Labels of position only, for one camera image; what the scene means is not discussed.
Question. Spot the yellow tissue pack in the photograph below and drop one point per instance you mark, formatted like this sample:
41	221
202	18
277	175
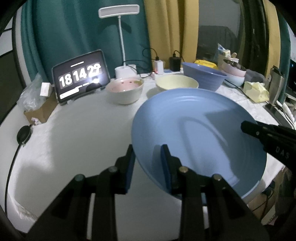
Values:
256	91

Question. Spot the pale blue bowl in stack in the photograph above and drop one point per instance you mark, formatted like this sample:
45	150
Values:
233	81

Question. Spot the teal curtain left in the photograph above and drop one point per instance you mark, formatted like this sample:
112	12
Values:
53	32

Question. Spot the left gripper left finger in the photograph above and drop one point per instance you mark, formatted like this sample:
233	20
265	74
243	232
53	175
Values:
66	218

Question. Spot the black power adapter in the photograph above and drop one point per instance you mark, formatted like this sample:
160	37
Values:
175	64

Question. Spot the light blue plate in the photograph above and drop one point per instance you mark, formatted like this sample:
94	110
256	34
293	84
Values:
203	129

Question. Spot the white power strip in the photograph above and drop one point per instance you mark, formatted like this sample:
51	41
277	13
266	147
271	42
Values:
154	76

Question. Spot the white phone charger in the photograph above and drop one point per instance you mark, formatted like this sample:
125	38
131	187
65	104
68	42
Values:
158	67

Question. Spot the clear plastic bag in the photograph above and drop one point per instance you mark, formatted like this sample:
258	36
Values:
30	98

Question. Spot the white storage basket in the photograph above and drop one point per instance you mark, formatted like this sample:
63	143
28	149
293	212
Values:
226	54

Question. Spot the yellow curtain right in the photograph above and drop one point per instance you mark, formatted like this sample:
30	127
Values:
273	57

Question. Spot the pink strawberry bowl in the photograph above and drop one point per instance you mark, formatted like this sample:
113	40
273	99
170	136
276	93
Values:
125	91

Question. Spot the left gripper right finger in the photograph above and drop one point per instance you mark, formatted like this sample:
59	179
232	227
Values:
211	209

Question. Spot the black round puck with cable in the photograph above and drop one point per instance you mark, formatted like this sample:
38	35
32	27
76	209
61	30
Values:
22	138

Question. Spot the large dark blue bowl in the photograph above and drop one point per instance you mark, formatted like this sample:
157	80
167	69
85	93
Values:
208	78

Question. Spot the yellow curtain left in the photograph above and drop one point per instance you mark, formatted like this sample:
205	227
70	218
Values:
173	25

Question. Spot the grey folded cloth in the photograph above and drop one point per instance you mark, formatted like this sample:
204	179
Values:
253	76

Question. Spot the tablet showing clock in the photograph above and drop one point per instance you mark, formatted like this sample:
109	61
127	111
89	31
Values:
80	76

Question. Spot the white desk lamp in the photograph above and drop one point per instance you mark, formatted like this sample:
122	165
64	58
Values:
124	71

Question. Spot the yellow curtain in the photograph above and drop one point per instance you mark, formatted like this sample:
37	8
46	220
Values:
273	57
173	25

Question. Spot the yellow wipes pack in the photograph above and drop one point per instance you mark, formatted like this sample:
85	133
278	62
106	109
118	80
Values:
206	64

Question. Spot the white cream tube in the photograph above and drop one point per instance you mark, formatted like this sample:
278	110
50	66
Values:
287	111

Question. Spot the small white box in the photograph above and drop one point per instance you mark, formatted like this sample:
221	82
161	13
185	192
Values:
46	89

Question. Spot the cardboard box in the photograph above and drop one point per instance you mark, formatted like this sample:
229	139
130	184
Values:
41	115

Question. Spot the cream bowl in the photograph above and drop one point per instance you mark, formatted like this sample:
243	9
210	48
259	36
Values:
168	82

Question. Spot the steel bowl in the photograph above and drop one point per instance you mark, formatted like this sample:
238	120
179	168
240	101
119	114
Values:
228	62

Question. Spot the pink bowl in stack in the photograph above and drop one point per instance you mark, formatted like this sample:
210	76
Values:
234	71

